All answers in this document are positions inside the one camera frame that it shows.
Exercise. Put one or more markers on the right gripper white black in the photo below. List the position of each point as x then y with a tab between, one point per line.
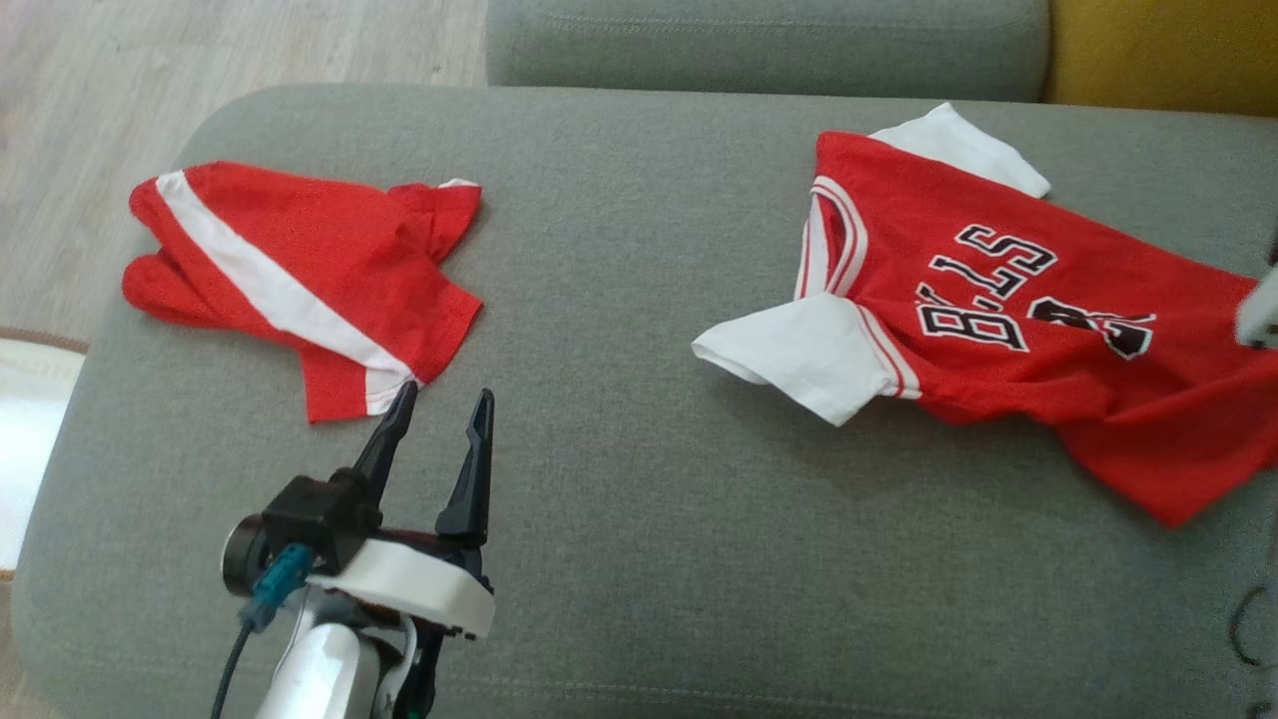
1260	312

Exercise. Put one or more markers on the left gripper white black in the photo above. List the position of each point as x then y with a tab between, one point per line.
419	589

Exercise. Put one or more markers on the red shorts with white stripe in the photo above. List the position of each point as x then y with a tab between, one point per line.
329	260

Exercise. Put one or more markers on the red Bulls jersey white sleeves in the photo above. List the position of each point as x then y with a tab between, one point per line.
998	399

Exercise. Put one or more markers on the grey fabric sofa seat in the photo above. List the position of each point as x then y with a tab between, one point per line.
639	499

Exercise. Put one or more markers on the yellow sofa cushion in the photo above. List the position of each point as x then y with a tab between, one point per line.
1168	50

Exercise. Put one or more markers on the white rug with brown edge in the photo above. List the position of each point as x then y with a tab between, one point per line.
25	439

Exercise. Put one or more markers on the grey sofa back cushion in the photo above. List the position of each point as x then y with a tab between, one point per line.
769	45

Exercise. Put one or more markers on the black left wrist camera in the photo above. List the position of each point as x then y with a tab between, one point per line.
310	519

